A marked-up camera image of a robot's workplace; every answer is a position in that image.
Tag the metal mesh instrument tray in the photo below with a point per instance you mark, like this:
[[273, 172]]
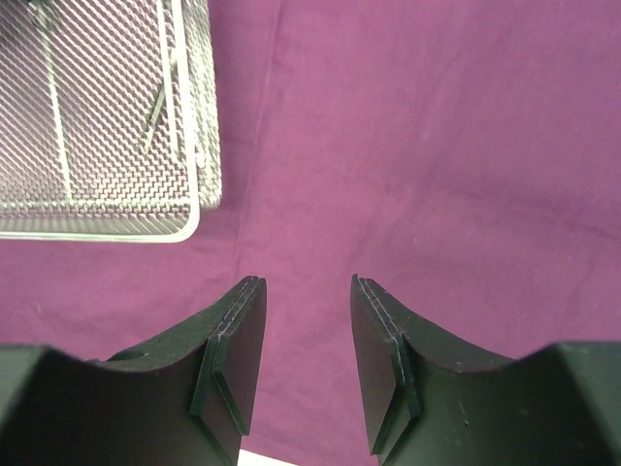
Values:
[[78, 79]]

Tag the purple surgical wrap cloth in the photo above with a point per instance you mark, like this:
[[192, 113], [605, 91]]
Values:
[[463, 154]]

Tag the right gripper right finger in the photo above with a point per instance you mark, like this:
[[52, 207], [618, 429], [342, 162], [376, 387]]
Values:
[[392, 346]]

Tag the steel tweezers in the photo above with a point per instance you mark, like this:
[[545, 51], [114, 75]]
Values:
[[153, 117]]

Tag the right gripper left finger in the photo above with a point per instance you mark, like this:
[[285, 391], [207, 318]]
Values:
[[187, 394]]

